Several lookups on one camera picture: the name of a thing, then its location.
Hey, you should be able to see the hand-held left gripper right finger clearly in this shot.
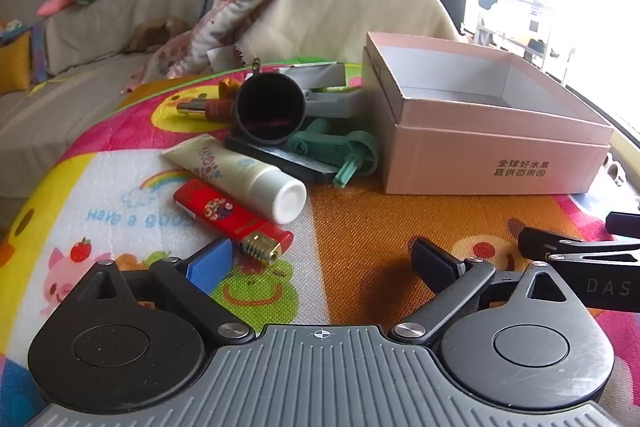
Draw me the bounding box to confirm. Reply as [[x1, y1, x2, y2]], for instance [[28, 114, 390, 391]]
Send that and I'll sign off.
[[391, 236, 577, 346]]

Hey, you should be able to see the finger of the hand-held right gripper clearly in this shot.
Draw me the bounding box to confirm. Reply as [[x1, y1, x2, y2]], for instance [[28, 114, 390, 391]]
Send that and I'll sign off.
[[518, 228, 640, 265], [605, 211, 640, 239]]

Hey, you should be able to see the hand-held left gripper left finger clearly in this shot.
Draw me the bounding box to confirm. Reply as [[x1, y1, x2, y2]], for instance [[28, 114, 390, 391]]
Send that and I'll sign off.
[[69, 236, 257, 346]]

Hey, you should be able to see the red lighter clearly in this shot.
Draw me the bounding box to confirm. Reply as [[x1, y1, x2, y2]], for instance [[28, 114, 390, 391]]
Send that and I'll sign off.
[[173, 180, 295, 266]]

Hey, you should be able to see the cream lotion tube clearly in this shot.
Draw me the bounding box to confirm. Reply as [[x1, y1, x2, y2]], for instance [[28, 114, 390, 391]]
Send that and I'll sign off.
[[161, 133, 307, 225]]

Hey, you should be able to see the pink cardboard box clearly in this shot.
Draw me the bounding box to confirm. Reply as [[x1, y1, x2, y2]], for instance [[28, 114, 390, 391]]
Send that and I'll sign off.
[[361, 31, 615, 196]]

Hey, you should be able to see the black comb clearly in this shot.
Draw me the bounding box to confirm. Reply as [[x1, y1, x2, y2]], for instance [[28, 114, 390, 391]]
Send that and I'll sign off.
[[224, 136, 346, 183]]

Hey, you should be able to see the brown lipstick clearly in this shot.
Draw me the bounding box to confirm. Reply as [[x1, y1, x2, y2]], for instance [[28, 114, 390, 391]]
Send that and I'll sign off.
[[176, 98, 237, 121]]

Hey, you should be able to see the green plastic tool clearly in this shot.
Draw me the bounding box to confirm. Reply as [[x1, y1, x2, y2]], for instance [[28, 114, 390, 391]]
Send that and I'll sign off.
[[286, 118, 381, 188]]

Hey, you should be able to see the black cylinder cup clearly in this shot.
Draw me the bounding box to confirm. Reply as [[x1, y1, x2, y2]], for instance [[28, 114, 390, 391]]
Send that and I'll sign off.
[[235, 57, 307, 146]]

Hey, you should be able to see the grey plastic holder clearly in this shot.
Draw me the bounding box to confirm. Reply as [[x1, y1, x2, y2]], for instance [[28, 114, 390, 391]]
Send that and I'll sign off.
[[300, 87, 372, 119]]

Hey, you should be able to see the colourful cartoon play mat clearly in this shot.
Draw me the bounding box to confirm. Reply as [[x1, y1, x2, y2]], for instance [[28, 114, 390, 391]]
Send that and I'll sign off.
[[0, 62, 640, 427]]

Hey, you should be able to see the small orange toy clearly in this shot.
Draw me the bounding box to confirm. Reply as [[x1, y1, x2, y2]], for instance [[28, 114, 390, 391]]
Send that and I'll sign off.
[[218, 77, 242, 101]]

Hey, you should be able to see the metal storage rack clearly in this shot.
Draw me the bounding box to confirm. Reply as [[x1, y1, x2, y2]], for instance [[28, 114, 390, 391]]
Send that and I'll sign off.
[[476, 0, 572, 84]]

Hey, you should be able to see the beige covered sofa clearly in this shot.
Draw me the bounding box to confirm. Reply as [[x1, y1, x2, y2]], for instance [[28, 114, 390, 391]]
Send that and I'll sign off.
[[0, 0, 466, 199]]

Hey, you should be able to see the brown plush toy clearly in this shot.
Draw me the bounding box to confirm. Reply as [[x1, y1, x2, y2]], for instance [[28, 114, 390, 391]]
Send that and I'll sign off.
[[130, 17, 191, 54]]

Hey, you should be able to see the pink floral blanket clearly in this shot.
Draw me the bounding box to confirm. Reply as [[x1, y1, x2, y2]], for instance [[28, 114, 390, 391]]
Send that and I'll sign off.
[[127, 0, 441, 81]]

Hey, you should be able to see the yellow cushion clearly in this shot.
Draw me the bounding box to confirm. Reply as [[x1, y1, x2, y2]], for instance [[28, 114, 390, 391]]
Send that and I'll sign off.
[[0, 32, 34, 94]]

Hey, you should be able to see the pink plush toy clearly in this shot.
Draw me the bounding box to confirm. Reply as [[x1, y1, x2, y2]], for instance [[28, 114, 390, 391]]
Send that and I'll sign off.
[[37, 0, 76, 17]]

